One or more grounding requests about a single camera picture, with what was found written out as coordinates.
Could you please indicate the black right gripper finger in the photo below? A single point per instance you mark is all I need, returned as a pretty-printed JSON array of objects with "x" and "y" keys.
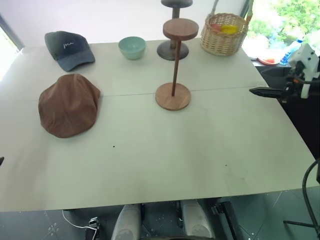
[
  {"x": 271, "y": 95},
  {"x": 268, "y": 90}
]

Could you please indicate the red item in basket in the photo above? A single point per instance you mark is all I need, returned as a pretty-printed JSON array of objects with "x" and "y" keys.
[{"x": 215, "y": 27}]

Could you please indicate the teal ceramic bowl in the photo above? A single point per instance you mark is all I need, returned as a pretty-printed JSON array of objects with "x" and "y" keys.
[{"x": 132, "y": 48}]

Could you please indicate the grey robot leg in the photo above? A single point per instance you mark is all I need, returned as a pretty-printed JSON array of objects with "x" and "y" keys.
[
  {"x": 126, "y": 222},
  {"x": 197, "y": 220}
]

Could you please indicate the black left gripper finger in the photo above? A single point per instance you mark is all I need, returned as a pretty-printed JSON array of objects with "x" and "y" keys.
[{"x": 1, "y": 161}]

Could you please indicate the grey robot right leg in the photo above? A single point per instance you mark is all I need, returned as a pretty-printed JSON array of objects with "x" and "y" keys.
[{"x": 197, "y": 220}]

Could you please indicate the dark grey baseball cap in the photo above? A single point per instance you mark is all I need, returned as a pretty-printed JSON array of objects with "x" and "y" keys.
[{"x": 67, "y": 51}]

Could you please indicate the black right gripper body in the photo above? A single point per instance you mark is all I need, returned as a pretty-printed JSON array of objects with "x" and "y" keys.
[{"x": 290, "y": 90}]

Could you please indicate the brown flat cap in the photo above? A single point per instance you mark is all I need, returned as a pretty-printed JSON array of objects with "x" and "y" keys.
[{"x": 68, "y": 107}]

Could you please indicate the dark round hat stand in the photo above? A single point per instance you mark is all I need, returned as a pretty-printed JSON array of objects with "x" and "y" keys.
[{"x": 165, "y": 51}]

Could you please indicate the brown wooden hat stand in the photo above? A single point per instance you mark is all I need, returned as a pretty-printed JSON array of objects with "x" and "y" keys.
[{"x": 180, "y": 29}]

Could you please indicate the thin dark metal rod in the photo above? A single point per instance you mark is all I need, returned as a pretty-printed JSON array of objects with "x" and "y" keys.
[{"x": 300, "y": 223}]

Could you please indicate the clear plastic water bottle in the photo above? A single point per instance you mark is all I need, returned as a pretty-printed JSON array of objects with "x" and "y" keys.
[{"x": 291, "y": 51}]

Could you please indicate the yellow item in basket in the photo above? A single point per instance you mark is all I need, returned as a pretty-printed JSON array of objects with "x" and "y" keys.
[{"x": 228, "y": 29}]

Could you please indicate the grey robot left leg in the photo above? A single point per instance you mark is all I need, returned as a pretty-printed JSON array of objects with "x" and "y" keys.
[{"x": 126, "y": 222}]

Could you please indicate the red plate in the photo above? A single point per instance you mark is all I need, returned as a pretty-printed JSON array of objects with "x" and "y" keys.
[{"x": 267, "y": 60}]

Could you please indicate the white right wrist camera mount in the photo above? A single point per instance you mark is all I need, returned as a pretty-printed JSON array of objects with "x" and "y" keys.
[{"x": 306, "y": 56}]

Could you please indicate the woven wicker basket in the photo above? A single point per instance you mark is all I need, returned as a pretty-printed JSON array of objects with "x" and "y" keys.
[{"x": 221, "y": 43}]

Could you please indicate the black table leg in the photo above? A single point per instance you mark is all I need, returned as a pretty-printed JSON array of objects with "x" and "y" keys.
[{"x": 226, "y": 220}]

